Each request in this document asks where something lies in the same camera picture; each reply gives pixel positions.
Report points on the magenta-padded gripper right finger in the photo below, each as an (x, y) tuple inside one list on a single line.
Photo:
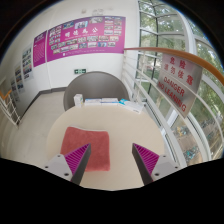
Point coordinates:
[(149, 164)]

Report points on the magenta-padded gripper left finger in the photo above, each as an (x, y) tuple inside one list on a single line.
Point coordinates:
[(74, 163)]

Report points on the pink towel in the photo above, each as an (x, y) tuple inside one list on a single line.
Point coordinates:
[(90, 141)]

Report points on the flat white and blue box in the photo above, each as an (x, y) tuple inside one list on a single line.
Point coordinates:
[(133, 106)]

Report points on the small upright white box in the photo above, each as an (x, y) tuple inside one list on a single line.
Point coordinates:
[(78, 100)]

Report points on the grey round-backed chair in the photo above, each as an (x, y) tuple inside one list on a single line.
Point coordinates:
[(95, 85)]

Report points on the white railing with orange top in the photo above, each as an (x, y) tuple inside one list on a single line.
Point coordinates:
[(8, 110)]

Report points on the red-lettered warning sign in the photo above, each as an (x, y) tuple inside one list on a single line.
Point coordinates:
[(180, 83)]

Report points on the green exit sign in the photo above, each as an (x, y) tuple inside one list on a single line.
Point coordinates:
[(80, 71)]

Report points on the row of white photo boards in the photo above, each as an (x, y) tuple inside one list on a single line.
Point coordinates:
[(27, 63)]

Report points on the long orange handrail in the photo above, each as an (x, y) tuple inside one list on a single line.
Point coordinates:
[(176, 55)]

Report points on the narrow magenta wall poster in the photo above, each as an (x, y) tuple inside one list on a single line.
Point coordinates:
[(39, 48)]

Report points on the large magenta wall poster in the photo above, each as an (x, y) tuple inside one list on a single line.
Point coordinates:
[(86, 38)]

